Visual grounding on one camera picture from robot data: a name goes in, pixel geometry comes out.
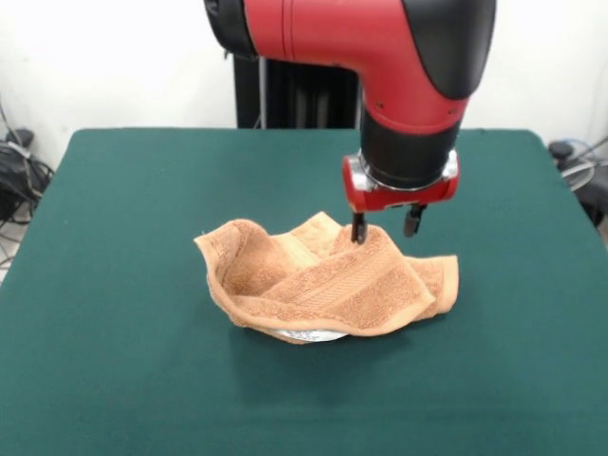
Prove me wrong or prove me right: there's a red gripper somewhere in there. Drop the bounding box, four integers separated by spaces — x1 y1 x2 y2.
342 150 462 246

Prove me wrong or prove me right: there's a tan terry towel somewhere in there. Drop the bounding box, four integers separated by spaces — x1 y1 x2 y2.
193 211 460 347

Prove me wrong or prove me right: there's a dark green table cloth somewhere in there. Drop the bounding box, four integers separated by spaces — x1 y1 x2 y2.
0 126 608 456

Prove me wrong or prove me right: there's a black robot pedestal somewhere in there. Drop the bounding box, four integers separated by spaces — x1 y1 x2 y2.
222 47 366 130

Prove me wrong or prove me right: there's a black cable bundle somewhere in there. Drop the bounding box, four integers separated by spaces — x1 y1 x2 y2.
0 127 56 229

